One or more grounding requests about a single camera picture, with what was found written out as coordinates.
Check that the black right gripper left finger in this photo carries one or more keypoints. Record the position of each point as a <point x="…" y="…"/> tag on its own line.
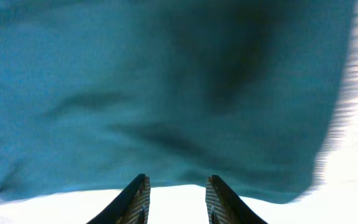
<point x="131" y="206"/>

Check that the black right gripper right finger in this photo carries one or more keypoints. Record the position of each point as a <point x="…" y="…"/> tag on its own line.
<point x="224" y="206"/>

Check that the black t-shirt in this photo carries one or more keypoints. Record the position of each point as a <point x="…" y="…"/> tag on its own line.
<point x="94" y="92"/>

